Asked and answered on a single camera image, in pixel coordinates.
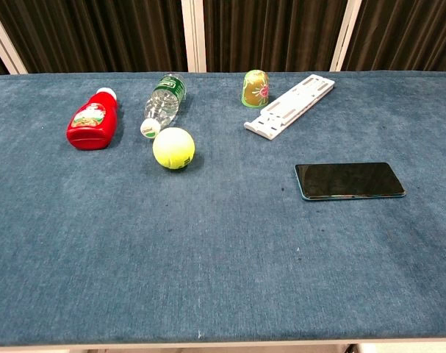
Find clear plastic water bottle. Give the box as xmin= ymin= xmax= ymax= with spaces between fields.
xmin=140 ymin=73 xmax=187 ymax=140

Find green and gold cup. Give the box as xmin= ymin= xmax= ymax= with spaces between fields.
xmin=240 ymin=69 xmax=270 ymax=110

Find white plastic stand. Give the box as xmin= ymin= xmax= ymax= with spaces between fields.
xmin=243 ymin=74 xmax=336 ymax=141

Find white frame post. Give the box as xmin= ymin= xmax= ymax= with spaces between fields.
xmin=181 ymin=0 xmax=208 ymax=74
xmin=328 ymin=0 xmax=364 ymax=73
xmin=0 ymin=2 xmax=29 ymax=76

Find dark brown curtain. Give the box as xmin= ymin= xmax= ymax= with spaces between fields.
xmin=0 ymin=0 xmax=446 ymax=77

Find blue velvet tablecloth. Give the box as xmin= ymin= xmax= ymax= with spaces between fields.
xmin=0 ymin=71 xmax=446 ymax=349

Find teal smartphone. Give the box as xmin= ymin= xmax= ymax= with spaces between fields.
xmin=294 ymin=162 xmax=407 ymax=202

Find yellow tennis ball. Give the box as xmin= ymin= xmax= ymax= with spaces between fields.
xmin=152 ymin=126 xmax=196 ymax=171

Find red ketchup squeeze bottle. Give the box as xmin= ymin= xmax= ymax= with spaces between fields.
xmin=65 ymin=87 xmax=120 ymax=151

